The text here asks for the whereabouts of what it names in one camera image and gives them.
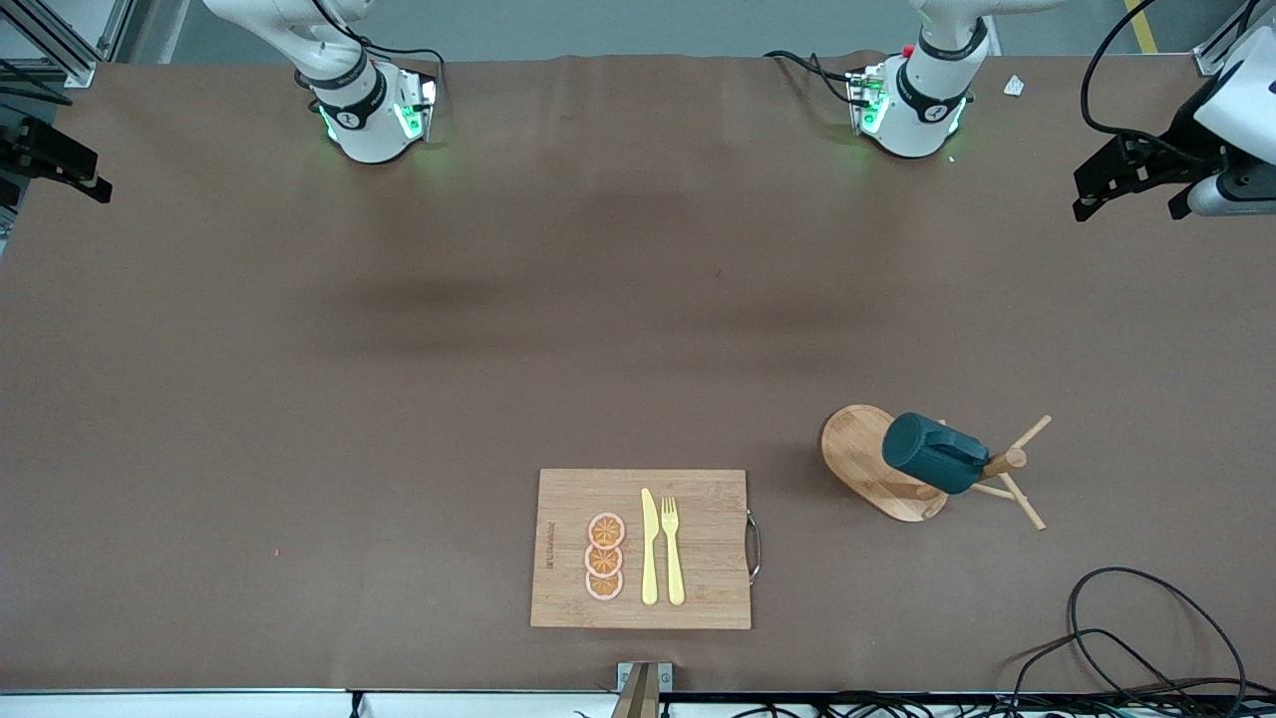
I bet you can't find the black left base cable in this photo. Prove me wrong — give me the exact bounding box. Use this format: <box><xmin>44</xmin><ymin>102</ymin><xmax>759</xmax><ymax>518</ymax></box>
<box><xmin>764</xmin><ymin>50</ymin><xmax>860</xmax><ymax>107</ymax></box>

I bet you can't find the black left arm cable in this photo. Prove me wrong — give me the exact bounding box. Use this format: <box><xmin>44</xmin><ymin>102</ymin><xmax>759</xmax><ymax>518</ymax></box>
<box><xmin>1081</xmin><ymin>0</ymin><xmax>1262</xmax><ymax>141</ymax></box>

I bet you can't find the yellow plastic fork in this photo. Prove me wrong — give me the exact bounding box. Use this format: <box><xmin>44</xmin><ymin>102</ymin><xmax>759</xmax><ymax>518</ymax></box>
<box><xmin>661</xmin><ymin>497</ymin><xmax>687</xmax><ymax>607</ymax></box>

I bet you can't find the black table edge cable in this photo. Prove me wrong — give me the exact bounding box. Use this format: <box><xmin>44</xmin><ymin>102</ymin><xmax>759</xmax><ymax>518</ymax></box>
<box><xmin>658</xmin><ymin>628</ymin><xmax>1276</xmax><ymax>718</ymax></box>

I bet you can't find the bamboo cutting board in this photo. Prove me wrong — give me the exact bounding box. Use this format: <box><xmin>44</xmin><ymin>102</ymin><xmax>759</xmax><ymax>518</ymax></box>
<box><xmin>530</xmin><ymin>469</ymin><xmax>753</xmax><ymax>630</ymax></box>

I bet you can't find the wooden mug tree stand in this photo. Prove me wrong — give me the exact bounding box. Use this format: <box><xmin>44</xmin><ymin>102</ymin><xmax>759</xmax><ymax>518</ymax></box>
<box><xmin>820</xmin><ymin>404</ymin><xmax>1054</xmax><ymax>533</ymax></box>

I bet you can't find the aluminium frame profile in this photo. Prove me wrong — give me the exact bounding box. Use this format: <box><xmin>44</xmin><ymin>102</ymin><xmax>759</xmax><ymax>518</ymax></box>
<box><xmin>1191</xmin><ymin>0</ymin><xmax>1276</xmax><ymax>77</ymax></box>
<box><xmin>0</xmin><ymin>0</ymin><xmax>136</xmax><ymax>91</ymax></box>

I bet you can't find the brown table mat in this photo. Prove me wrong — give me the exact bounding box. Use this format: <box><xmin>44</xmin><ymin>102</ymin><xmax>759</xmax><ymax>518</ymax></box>
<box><xmin>0</xmin><ymin>50</ymin><xmax>1276</xmax><ymax>695</ymax></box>

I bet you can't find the yellow plastic knife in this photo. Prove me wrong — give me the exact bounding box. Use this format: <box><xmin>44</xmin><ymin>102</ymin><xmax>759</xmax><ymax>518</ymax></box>
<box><xmin>641</xmin><ymin>488</ymin><xmax>660</xmax><ymax>606</ymax></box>

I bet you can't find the dark green cup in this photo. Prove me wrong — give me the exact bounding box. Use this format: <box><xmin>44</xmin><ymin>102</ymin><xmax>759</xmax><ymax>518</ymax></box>
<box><xmin>882</xmin><ymin>412</ymin><xmax>991</xmax><ymax>497</ymax></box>

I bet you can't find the black base cable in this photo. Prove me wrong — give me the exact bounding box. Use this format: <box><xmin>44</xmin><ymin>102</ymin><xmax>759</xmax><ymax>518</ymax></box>
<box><xmin>764</xmin><ymin>50</ymin><xmax>860</xmax><ymax>107</ymax></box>
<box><xmin>309</xmin><ymin>0</ymin><xmax>447</xmax><ymax>111</ymax></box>

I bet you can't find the black right base cable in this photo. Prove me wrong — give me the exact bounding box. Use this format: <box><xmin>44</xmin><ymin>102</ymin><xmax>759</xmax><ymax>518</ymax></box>
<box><xmin>309</xmin><ymin>0</ymin><xmax>447</xmax><ymax>111</ymax></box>

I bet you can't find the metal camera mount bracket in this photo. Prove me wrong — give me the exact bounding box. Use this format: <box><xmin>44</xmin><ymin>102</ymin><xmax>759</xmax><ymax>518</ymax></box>
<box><xmin>610</xmin><ymin>661</ymin><xmax>674</xmax><ymax>718</ymax></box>

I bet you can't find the black looped table cable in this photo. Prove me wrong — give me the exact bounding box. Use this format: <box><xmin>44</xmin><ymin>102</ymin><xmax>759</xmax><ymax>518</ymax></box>
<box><xmin>1067</xmin><ymin>566</ymin><xmax>1249</xmax><ymax>699</ymax></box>

